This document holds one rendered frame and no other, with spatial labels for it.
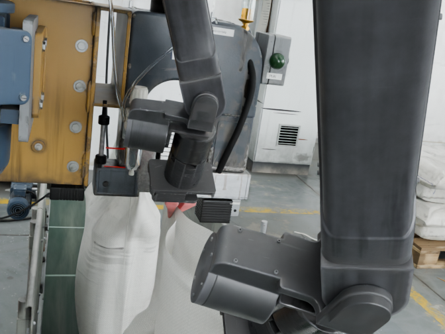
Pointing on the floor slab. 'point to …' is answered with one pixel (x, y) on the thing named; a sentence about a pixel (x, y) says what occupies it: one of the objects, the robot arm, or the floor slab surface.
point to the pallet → (427, 253)
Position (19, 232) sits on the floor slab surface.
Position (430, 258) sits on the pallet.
